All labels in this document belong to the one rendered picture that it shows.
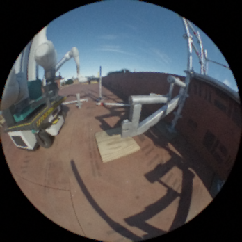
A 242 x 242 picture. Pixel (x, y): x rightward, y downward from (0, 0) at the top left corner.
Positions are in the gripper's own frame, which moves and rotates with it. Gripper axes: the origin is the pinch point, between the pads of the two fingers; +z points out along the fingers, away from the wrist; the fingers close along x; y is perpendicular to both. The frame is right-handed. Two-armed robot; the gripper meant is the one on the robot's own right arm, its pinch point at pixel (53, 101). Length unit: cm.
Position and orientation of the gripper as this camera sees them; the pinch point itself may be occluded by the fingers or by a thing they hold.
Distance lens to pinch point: 61.2
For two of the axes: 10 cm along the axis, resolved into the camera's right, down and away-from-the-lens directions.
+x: 2.9, 5.4, -7.9
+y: -9.5, 1.0, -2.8
